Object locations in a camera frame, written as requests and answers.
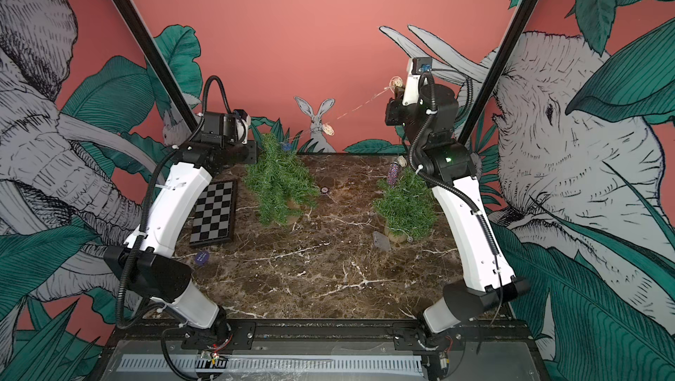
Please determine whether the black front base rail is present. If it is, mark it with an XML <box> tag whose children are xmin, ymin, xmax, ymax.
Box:
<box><xmin>100</xmin><ymin>318</ymin><xmax>538</xmax><ymax>358</ymax></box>

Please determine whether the black frame post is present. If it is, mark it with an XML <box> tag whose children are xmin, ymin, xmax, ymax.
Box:
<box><xmin>112</xmin><ymin>0</ymin><xmax>202</xmax><ymax>136</ymax></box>
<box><xmin>458</xmin><ymin>0</ymin><xmax>539</xmax><ymax>145</ymax></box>

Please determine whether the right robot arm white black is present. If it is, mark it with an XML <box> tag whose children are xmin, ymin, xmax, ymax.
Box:
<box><xmin>385</xmin><ymin>71</ymin><xmax>530</xmax><ymax>335</ymax></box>

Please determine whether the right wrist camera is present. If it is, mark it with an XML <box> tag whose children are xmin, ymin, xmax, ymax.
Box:
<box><xmin>403</xmin><ymin>57</ymin><xmax>434</xmax><ymax>106</ymax></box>

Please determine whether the right black frame post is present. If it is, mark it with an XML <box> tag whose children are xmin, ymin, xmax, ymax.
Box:
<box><xmin>458</xmin><ymin>0</ymin><xmax>539</xmax><ymax>145</ymax></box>

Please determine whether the black white checkerboard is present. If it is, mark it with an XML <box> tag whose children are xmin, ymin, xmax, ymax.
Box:
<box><xmin>189</xmin><ymin>180</ymin><xmax>237</xmax><ymax>248</ymax></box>

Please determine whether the white slotted cable duct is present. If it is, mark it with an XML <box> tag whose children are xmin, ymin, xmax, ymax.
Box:
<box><xmin>115</xmin><ymin>354</ymin><xmax>425</xmax><ymax>375</ymax></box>

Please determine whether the green christmas tree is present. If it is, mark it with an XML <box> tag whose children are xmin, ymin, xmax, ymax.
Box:
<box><xmin>373</xmin><ymin>169</ymin><xmax>438</xmax><ymax>241</ymax></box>
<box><xmin>244</xmin><ymin>134</ymin><xmax>319</xmax><ymax>226</ymax></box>

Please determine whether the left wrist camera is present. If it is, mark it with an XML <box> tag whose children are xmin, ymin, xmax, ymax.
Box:
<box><xmin>233</xmin><ymin>109</ymin><xmax>251</xmax><ymax>145</ymax></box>

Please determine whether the purple glitter tube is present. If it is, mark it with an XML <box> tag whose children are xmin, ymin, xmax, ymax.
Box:
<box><xmin>387</xmin><ymin>159</ymin><xmax>403</xmax><ymax>188</ymax></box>

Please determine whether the rattan ball string light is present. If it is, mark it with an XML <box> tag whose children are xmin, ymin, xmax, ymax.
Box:
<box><xmin>278</xmin><ymin>76</ymin><xmax>407</xmax><ymax>152</ymax></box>

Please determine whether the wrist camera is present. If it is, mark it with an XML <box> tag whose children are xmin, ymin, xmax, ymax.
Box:
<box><xmin>233</xmin><ymin>109</ymin><xmax>251</xmax><ymax>145</ymax></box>
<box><xmin>403</xmin><ymin>57</ymin><xmax>434</xmax><ymax>106</ymax></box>

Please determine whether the purple poker chip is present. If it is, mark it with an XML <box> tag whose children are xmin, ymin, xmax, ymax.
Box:
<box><xmin>194</xmin><ymin>250</ymin><xmax>210</xmax><ymax>267</ymax></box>

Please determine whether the left black frame post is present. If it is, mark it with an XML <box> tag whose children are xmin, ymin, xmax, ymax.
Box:
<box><xmin>112</xmin><ymin>0</ymin><xmax>202</xmax><ymax>136</ymax></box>

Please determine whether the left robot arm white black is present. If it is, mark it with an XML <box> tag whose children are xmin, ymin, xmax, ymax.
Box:
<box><xmin>104</xmin><ymin>107</ymin><xmax>257</xmax><ymax>330</ymax></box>

